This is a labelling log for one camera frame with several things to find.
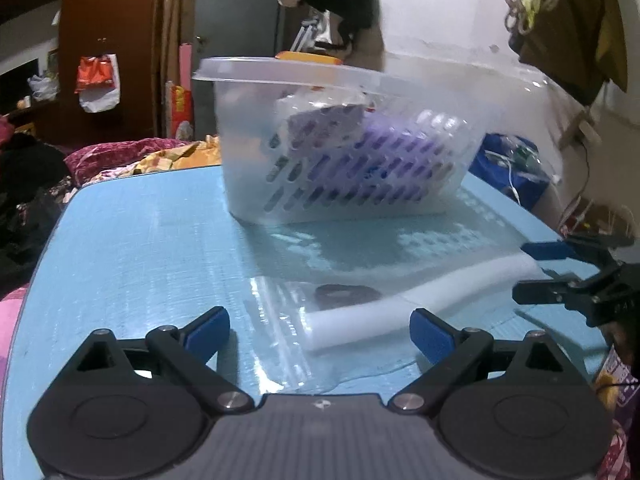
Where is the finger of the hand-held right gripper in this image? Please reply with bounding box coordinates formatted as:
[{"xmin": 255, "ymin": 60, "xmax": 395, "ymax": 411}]
[
  {"xmin": 521, "ymin": 234, "xmax": 635, "ymax": 266},
  {"xmin": 512, "ymin": 272, "xmax": 608, "ymax": 311}
]

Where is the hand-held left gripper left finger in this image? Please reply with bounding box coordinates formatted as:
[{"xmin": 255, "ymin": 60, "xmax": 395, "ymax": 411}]
[{"xmin": 75, "ymin": 306, "xmax": 253, "ymax": 415}]

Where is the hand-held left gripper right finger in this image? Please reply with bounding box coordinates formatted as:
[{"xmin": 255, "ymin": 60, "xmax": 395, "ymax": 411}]
[{"xmin": 387, "ymin": 309, "xmax": 576, "ymax": 413}]

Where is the white foam roll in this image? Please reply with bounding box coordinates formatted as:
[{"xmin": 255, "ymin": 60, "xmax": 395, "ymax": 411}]
[{"xmin": 305, "ymin": 252, "xmax": 546, "ymax": 353}]

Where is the clear zip bag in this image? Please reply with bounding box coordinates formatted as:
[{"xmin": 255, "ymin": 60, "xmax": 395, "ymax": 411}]
[{"xmin": 242, "ymin": 275, "xmax": 421, "ymax": 396}]

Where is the white plastic basket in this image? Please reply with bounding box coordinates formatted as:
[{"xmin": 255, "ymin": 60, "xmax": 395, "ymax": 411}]
[{"xmin": 192, "ymin": 52, "xmax": 546, "ymax": 226}]

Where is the purple tissue pack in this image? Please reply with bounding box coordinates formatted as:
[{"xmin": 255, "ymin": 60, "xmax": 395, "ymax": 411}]
[{"xmin": 290, "ymin": 115, "xmax": 471, "ymax": 211}]

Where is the small purple tissue packet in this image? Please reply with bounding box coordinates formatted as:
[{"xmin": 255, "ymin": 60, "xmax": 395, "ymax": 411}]
[{"xmin": 275, "ymin": 92, "xmax": 371, "ymax": 151}]

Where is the white orange medicine box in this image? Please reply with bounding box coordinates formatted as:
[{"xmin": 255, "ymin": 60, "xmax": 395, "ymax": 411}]
[{"xmin": 275, "ymin": 51, "xmax": 346, "ymax": 67}]

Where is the blue tote bag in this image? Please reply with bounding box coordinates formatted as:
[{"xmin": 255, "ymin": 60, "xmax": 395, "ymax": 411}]
[{"xmin": 470, "ymin": 132, "xmax": 556, "ymax": 211}]

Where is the yellow pink patterned blanket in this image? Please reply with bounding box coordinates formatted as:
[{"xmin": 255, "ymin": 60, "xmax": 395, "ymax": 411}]
[{"xmin": 65, "ymin": 135, "xmax": 223, "ymax": 186}]

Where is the pink floral quilt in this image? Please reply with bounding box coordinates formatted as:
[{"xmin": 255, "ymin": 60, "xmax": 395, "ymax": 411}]
[{"xmin": 0, "ymin": 285, "xmax": 31, "ymax": 361}]

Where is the dark cloth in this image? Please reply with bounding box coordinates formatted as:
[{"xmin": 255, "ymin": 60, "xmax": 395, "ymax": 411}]
[{"xmin": 0, "ymin": 125, "xmax": 76, "ymax": 291}]

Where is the brown hanging cloth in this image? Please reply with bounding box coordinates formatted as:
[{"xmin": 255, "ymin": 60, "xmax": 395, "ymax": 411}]
[{"xmin": 510, "ymin": 0, "xmax": 628, "ymax": 106}]

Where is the red printed bag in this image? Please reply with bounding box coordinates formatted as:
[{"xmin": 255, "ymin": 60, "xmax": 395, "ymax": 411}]
[{"xmin": 170, "ymin": 82, "xmax": 195, "ymax": 138}]

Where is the pink board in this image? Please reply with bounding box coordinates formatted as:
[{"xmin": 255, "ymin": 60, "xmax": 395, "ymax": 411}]
[{"xmin": 178, "ymin": 44, "xmax": 193, "ymax": 86}]

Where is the red white hanging plastic bag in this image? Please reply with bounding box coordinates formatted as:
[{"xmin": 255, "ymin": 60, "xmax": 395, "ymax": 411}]
[{"xmin": 75, "ymin": 54, "xmax": 121, "ymax": 113}]

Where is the black hanging garment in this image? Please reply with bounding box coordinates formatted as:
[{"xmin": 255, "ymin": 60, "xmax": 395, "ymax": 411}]
[{"xmin": 300, "ymin": 0, "xmax": 383, "ymax": 53}]

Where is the grey door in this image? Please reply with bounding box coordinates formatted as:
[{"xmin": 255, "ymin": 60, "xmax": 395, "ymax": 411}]
[{"xmin": 192, "ymin": 0, "xmax": 301, "ymax": 91}]

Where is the brown wooden wardrobe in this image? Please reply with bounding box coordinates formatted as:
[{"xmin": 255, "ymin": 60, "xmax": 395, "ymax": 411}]
[{"xmin": 55, "ymin": 0, "xmax": 166, "ymax": 141}]

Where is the white cable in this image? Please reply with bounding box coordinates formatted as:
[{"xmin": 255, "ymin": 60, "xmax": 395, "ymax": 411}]
[{"xmin": 485, "ymin": 147, "xmax": 566, "ymax": 206}]

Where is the black hair tie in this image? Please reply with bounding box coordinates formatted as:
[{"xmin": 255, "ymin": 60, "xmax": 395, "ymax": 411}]
[{"xmin": 315, "ymin": 284, "xmax": 383, "ymax": 308}]

